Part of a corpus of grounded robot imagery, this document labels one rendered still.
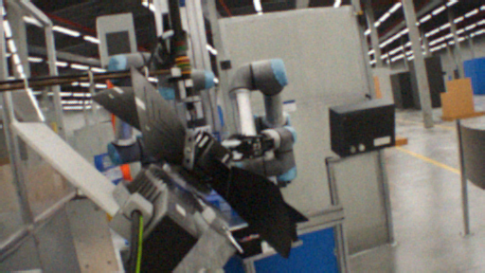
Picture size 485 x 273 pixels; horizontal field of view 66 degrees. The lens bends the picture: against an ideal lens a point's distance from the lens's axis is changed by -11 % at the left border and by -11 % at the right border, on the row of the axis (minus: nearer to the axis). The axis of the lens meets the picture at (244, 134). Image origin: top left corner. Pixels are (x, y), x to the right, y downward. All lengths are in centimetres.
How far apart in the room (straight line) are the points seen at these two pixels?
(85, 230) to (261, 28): 237
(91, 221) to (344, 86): 255
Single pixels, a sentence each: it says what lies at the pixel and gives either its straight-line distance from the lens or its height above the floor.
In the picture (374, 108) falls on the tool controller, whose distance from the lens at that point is 170.
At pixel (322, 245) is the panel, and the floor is 70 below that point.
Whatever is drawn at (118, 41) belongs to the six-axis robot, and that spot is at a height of 242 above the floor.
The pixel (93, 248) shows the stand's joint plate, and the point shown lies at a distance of 109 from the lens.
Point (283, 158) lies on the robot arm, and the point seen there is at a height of 110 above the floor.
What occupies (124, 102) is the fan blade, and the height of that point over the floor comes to 138.
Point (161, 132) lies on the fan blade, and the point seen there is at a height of 128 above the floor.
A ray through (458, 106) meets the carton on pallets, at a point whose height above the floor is 40.
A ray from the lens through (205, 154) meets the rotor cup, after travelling 106.
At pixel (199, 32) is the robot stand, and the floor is 175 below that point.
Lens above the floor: 129
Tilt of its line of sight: 3 degrees down
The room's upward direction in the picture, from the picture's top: 10 degrees counter-clockwise
